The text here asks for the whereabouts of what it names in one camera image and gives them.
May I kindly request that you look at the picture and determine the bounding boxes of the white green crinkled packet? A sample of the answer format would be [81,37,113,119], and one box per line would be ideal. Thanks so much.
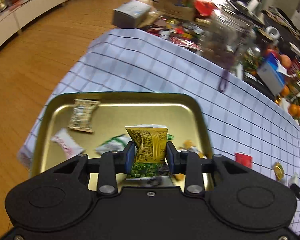
[95,134,132,154]

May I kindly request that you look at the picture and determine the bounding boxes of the green pea snack packet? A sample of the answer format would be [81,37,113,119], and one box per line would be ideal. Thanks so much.
[126,125,169,180]

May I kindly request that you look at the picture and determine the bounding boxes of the gold foil candy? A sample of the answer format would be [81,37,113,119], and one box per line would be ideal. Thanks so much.
[272,162,285,181]

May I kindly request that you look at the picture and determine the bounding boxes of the white hawthorn strip packet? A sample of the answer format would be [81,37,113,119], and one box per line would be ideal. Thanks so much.
[51,128,85,159]

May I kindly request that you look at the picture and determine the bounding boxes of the red white snack packet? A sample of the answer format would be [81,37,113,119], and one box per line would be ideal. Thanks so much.
[235,152,253,169]

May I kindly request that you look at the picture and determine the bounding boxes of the yellow silver snack packet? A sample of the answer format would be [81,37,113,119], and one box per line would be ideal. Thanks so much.
[174,140,205,181]

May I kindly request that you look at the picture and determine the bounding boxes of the pale green bar packet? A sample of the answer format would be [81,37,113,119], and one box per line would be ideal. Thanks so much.
[288,172,299,187]

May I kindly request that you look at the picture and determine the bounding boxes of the beige patterned snack packet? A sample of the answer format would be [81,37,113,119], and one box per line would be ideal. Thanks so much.
[68,99,100,133]

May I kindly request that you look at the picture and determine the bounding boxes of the gold teal metal tin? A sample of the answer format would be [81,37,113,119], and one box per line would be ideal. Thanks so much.
[29,91,215,193]

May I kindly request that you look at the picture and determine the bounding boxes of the loose mandarin orange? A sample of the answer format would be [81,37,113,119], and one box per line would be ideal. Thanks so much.
[280,85,290,98]

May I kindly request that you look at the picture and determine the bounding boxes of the yellow lid pickle jar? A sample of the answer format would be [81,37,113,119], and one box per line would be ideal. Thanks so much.
[290,70,300,94]

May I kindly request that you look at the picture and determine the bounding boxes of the blue tissue pack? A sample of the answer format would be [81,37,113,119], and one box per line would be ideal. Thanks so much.
[257,53,285,95]

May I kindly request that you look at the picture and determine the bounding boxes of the pile of red candy wrappers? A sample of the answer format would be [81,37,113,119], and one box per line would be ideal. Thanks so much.
[141,17,204,54]

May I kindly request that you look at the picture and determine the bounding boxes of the large glass jar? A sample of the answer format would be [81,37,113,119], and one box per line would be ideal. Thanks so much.
[202,9,254,70]

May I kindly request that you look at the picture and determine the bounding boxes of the grey cardboard box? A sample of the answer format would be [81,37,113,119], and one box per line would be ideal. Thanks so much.
[112,0,151,29]

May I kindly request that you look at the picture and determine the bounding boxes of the black leather sofa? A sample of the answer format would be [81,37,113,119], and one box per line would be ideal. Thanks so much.
[230,0,300,63]

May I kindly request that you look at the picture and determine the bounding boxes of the white tv cabinet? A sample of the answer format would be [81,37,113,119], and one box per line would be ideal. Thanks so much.
[0,0,66,46]

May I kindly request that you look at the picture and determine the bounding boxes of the purple braided lanyard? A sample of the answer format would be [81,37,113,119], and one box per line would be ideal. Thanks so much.
[218,60,235,94]

